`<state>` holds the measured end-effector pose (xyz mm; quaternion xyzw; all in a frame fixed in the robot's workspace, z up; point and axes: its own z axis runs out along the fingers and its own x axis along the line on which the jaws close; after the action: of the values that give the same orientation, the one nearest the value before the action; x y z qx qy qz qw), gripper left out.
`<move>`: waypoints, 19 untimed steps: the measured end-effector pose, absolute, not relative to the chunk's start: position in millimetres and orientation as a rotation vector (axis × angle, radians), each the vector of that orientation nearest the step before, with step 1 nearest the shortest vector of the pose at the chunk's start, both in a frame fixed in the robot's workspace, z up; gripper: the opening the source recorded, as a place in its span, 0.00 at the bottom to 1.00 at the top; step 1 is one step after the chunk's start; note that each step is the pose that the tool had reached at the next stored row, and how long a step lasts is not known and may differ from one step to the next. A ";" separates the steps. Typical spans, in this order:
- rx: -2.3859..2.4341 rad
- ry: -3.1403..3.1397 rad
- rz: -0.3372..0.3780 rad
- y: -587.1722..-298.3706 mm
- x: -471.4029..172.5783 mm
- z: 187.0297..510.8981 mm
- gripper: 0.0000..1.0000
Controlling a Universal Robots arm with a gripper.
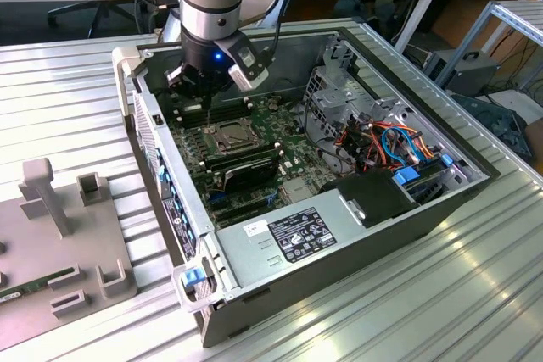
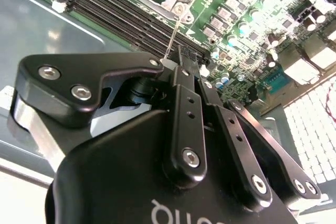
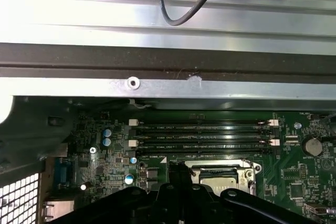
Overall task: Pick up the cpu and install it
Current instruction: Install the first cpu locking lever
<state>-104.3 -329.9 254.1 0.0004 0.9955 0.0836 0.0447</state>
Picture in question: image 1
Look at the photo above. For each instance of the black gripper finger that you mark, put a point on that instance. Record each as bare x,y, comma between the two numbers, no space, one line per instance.
221,90
182,82

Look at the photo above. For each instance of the silver green CPU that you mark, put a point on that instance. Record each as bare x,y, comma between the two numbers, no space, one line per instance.
234,130

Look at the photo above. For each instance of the black RAM slot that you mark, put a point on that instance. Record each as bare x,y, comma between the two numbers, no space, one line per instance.
196,118
193,108
248,158
246,151

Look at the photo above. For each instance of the black graphics card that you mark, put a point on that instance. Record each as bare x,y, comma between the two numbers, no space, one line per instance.
250,175

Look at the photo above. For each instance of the green motherboard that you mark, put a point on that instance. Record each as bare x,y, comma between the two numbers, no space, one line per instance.
297,154

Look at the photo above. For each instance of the blue expansion slot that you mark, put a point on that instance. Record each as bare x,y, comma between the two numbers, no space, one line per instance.
216,198

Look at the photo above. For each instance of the black office chair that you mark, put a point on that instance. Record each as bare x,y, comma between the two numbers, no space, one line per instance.
98,6

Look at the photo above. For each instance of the black expansion slot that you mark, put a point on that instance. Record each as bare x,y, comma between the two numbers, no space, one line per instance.
242,205
235,215

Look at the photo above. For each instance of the silver drive cage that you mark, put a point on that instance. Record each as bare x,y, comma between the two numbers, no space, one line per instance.
339,101

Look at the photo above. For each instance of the silver chipset heatsink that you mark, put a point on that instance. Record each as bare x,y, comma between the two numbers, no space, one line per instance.
296,190

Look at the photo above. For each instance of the silver power supply unit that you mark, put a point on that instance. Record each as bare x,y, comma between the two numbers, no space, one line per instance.
250,260

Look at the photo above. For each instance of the blue case latch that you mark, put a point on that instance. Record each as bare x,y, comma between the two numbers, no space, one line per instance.
191,277

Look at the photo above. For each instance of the blue disk carrier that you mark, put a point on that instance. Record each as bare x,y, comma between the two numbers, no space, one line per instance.
405,177

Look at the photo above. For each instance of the grey parts rack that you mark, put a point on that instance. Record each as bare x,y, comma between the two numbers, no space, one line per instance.
42,243

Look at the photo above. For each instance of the grey open PC case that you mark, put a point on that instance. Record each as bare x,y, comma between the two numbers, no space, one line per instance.
339,277

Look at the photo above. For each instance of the silver disk bay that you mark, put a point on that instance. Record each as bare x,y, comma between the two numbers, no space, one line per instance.
432,186

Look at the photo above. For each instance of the small blue drive latch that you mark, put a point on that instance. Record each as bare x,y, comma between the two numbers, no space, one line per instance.
446,159

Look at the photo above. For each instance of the brown cardboard sheet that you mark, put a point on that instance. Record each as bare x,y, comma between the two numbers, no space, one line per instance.
458,18

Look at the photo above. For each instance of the green RAM stick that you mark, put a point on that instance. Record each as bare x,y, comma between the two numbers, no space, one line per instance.
38,283

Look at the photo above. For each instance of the dark tinted plastic bin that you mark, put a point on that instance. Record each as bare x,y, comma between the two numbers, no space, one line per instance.
488,116

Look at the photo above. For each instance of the brown cardboard box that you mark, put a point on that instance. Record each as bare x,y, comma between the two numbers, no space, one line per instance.
535,137

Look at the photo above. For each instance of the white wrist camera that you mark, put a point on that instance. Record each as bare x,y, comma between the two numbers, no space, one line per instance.
248,80

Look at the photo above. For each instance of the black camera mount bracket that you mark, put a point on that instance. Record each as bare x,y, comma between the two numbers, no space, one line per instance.
246,54

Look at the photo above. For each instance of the aluminium frame shelf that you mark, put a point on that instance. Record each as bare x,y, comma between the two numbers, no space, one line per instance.
522,23

